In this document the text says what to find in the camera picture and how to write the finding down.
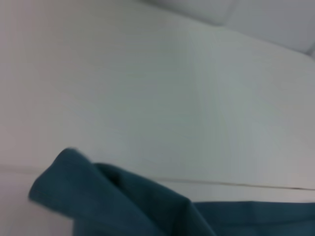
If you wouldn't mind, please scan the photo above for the teal t-shirt with FREE print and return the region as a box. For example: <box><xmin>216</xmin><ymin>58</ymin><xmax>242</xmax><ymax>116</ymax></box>
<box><xmin>28</xmin><ymin>147</ymin><xmax>315</xmax><ymax>236</ymax></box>

